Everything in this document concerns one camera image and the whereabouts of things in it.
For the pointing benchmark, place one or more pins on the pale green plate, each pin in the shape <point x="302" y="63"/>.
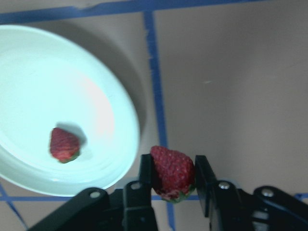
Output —
<point x="47" y="82"/>

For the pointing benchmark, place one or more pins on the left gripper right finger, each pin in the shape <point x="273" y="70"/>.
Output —
<point x="220" y="200"/>

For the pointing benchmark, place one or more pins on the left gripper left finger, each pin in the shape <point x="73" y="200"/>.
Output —
<point x="138" y="213"/>

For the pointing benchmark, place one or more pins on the red strawberry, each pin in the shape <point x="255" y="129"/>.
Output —
<point x="174" y="174"/>
<point x="64" y="146"/>

